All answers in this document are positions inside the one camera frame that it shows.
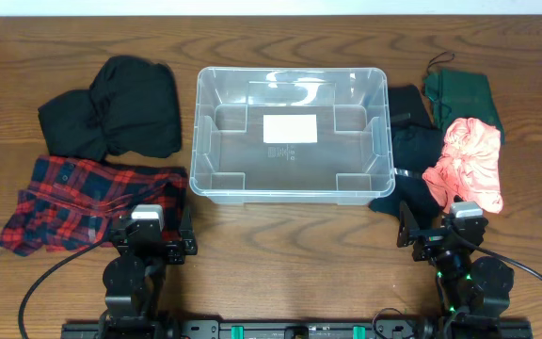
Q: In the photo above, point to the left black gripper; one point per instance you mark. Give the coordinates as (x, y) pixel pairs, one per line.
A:
(175, 247)

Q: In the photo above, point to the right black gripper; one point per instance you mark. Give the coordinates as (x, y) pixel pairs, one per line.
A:
(410, 232)

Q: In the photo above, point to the dark navy pants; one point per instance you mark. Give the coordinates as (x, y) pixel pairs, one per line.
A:
(416, 147)

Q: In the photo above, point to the salmon pink garment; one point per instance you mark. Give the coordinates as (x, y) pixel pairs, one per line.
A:
(468, 166)

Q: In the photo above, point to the red plaid flannel shirt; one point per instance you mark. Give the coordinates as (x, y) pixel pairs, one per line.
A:
(70, 203)

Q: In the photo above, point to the black hoodie garment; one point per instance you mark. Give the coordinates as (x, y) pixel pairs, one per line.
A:
(132, 105)

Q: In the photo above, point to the dark green garment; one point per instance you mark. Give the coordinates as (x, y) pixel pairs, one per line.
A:
(455, 94)

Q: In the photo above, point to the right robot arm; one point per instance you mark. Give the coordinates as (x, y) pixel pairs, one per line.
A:
(473, 293)

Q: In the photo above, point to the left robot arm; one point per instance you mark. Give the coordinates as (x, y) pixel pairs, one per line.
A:
(135, 279)

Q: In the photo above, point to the clear plastic storage container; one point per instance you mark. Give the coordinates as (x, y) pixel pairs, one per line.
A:
(351, 163)

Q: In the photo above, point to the white label sticker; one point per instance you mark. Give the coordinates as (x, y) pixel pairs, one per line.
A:
(290, 129)

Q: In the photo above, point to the black mounting rail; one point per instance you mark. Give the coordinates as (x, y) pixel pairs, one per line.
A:
(211, 329)

